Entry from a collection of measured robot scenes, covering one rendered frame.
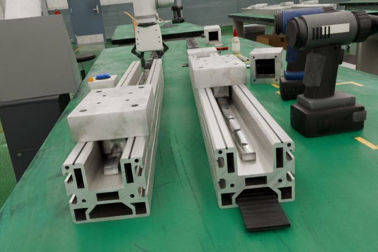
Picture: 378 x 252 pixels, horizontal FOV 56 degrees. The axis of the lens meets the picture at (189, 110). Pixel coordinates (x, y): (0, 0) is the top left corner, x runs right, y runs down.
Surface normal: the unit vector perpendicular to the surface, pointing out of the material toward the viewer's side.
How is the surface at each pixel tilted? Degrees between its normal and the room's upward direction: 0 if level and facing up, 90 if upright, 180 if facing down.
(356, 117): 90
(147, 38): 92
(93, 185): 0
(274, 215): 0
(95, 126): 90
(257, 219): 0
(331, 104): 90
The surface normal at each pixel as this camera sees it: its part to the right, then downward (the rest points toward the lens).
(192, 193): -0.09, -0.95
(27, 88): 0.21, 0.27
